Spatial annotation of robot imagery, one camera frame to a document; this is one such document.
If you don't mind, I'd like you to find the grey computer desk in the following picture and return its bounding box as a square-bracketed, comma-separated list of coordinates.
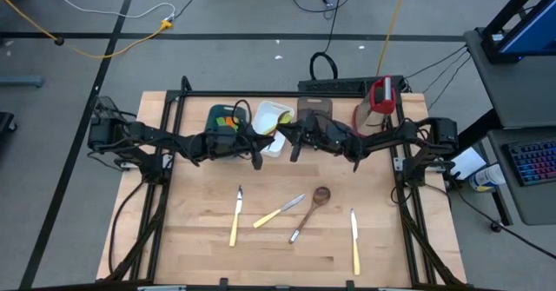
[436, 0, 556, 234]

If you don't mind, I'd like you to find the red-handled steel box grater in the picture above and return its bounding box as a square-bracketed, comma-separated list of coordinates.
[351, 75, 398, 138]

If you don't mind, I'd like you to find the black chair caster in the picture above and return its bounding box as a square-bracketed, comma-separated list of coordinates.
[0, 111, 18, 135]

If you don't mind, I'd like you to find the rainbow backlit keyboard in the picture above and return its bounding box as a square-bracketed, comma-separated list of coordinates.
[507, 139, 556, 187]

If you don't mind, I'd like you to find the black floor cable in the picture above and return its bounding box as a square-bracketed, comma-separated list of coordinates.
[451, 186, 556, 260]

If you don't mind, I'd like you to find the grey plastic bin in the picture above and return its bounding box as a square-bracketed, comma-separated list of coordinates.
[296, 96, 334, 122]

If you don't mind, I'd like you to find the black computer monitor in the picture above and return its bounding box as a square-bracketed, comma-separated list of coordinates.
[497, 0, 556, 60]

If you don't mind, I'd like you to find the white paper sheet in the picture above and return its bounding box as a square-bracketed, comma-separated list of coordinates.
[449, 146, 487, 182]

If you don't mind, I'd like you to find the black mesh controller box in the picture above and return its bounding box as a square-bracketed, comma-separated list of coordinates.
[92, 96, 127, 121]

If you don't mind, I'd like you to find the black coiled cable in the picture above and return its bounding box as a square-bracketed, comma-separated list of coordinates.
[308, 0, 347, 82]

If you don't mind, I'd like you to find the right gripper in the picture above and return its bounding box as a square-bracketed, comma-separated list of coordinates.
[276, 108, 364, 164]

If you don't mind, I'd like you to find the white plastic bin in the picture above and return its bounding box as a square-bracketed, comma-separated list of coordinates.
[251, 100, 295, 158]

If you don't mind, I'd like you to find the yellow extension cable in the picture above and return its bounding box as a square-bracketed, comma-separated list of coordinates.
[0, 0, 173, 61]

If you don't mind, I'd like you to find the dark wooden spoon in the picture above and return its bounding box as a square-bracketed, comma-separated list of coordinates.
[288, 186, 332, 245]

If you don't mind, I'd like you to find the lime green silicone spoon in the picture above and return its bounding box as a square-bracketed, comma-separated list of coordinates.
[261, 110, 294, 136]

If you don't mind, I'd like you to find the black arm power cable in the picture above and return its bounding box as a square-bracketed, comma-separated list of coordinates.
[107, 180, 147, 274]

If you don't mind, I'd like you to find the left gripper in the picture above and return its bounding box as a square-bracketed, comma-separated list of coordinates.
[202, 124, 275, 170]

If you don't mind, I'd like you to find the orange-yellow cable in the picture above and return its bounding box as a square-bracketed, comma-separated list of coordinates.
[375, 0, 412, 77]

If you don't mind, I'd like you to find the cream-handled table knife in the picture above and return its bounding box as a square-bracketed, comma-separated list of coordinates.
[253, 193, 306, 229]
[349, 208, 361, 277]
[228, 185, 244, 248]

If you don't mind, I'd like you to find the black power strip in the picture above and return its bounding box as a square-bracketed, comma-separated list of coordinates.
[297, 76, 405, 95]

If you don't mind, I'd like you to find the grey metal table foot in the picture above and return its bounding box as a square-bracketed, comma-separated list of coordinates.
[0, 76, 45, 89]

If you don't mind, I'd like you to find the teal plastic bin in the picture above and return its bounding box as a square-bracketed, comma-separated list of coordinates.
[203, 103, 249, 153]

